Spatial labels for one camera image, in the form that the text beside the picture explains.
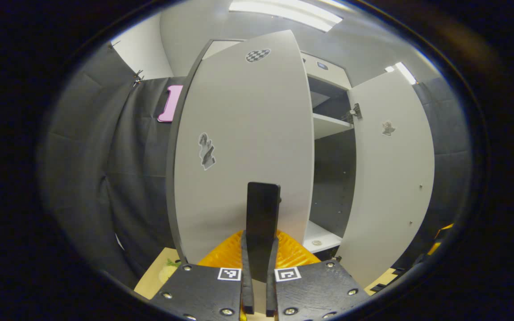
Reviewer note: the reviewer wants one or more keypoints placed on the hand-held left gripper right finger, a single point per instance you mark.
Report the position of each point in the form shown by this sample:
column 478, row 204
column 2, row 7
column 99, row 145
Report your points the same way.
column 271, row 290

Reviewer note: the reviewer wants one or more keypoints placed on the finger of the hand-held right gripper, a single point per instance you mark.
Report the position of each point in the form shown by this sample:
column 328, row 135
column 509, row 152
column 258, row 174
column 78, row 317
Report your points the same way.
column 444, row 229

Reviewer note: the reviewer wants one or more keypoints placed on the black backdrop cloth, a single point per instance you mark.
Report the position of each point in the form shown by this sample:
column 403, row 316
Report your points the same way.
column 451, row 133
column 87, row 156

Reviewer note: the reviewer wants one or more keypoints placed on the yellow pineapple plush toy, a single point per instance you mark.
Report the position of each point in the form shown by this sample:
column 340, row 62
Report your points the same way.
column 170, row 267

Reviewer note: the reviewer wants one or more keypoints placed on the long ceiling light panel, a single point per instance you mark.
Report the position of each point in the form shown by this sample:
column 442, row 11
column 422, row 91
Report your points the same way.
column 292, row 12

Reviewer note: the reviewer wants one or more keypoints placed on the small ceiling light panel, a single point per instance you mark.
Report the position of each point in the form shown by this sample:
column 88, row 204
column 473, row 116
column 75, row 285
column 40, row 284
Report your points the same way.
column 404, row 72

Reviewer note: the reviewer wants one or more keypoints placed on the small metal cloth clip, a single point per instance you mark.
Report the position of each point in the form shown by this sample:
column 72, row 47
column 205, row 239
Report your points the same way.
column 114, row 44
column 137, row 78

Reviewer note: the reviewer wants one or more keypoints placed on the grey shoe cabinet door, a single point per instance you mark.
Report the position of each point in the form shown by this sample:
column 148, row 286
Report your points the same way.
column 391, row 187
column 248, row 133

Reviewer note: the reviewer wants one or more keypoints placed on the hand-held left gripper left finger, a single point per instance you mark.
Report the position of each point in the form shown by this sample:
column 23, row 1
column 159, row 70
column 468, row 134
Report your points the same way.
column 247, row 285

